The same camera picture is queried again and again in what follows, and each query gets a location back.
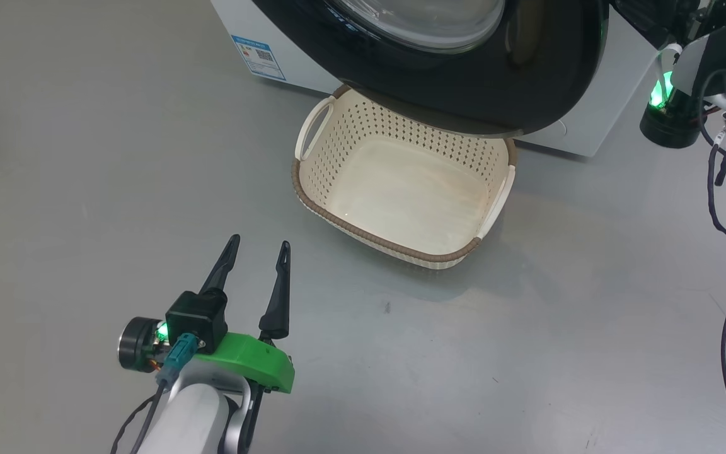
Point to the cream perforated laundry basket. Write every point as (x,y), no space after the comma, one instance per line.
(401,189)

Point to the black round washing machine door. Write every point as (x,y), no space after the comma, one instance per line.
(527,75)

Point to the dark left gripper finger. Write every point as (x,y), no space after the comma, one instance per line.
(227,265)
(276,302)

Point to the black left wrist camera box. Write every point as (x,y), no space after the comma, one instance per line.
(196,318)

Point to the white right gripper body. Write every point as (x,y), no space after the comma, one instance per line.
(703,69)

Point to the white washing machine body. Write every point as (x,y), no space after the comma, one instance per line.
(300,57)

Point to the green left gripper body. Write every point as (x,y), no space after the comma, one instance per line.
(249,362)

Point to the blue energy label sticker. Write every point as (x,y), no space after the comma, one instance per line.
(259,57)

